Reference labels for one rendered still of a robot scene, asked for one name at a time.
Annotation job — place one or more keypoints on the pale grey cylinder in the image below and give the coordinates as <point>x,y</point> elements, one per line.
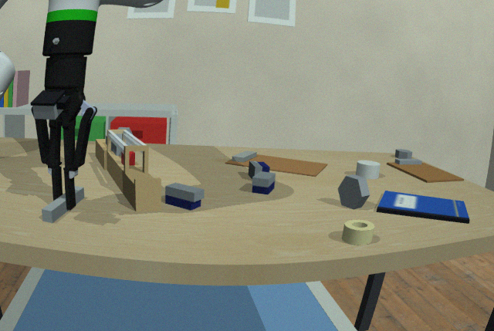
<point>368,169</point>

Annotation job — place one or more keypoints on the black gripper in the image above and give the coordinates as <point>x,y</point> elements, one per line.
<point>66,73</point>

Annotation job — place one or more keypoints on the blue notebook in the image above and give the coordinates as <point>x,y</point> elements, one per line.
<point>423,207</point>

